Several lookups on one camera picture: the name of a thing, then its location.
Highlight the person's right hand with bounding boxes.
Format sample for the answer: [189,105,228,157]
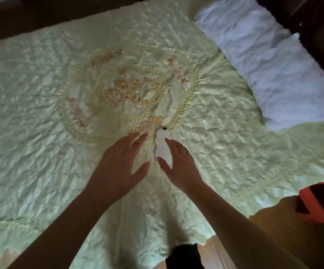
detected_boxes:
[156,137,205,195]

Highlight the person's left hand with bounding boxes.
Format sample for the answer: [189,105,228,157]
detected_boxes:
[83,132,151,207]

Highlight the white gourd-shaped object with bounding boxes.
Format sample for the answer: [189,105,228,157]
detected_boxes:
[154,127,174,169]

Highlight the person's left forearm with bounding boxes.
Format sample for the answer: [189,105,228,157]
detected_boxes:
[7,190,108,269]

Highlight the person's right forearm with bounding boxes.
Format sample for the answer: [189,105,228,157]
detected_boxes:
[185,180,312,269]

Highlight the person's black trousers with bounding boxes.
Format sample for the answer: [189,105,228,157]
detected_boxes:
[165,243,205,269]

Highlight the bed with pale green quilt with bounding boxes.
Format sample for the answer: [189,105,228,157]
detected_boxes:
[0,0,324,269]

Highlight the orange plastic bin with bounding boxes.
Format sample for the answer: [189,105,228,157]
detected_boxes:
[298,176,324,228]

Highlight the white pillow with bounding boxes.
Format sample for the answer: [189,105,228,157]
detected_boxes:
[194,0,324,132]

